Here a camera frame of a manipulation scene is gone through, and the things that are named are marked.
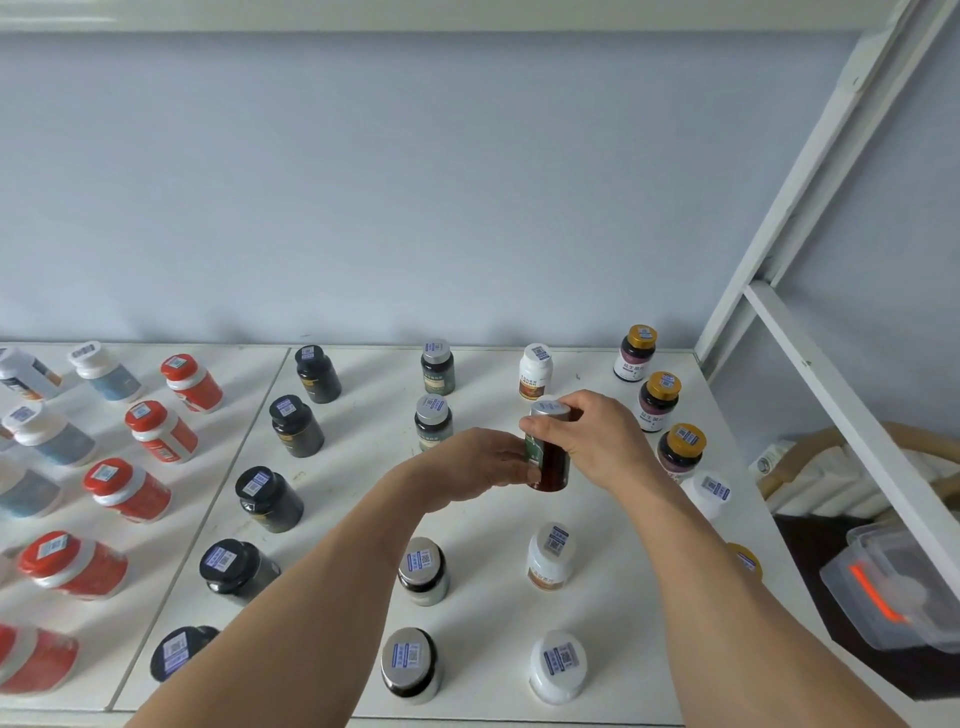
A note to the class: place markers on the person's right hand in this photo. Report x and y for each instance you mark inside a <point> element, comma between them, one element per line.
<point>611,442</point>

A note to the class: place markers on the person's left hand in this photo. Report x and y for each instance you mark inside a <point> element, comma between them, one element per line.
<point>472,465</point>

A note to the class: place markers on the white bottle gold cap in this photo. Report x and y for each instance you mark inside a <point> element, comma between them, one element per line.
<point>658,401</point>
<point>682,450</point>

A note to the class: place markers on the gold cap bottles group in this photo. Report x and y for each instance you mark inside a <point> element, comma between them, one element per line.
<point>636,352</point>
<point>746,559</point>

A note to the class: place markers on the black bottle black cap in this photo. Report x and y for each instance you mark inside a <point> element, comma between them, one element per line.
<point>180,652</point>
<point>317,373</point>
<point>268,499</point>
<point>296,426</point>
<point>238,571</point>

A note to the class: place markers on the red bottle red cap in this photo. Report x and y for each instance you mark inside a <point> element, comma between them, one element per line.
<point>161,431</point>
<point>126,490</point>
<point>193,382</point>
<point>34,660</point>
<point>73,565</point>

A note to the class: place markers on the white bottle orange label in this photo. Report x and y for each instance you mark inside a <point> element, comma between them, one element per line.
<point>26,375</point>

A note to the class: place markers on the person's right forearm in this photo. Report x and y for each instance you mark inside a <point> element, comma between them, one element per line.
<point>750,622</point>

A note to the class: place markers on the person's left forearm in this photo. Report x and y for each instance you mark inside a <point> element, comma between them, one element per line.
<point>300,622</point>

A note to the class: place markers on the white metal shelf rack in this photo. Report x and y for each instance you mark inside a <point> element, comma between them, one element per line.
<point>360,435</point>

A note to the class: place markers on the rattan chair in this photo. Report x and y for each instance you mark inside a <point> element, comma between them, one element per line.
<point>787,459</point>

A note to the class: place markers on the stack of white rolls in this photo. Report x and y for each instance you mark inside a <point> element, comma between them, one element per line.
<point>825,484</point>

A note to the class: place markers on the clear plastic container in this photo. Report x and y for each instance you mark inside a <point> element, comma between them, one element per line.
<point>885,592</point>

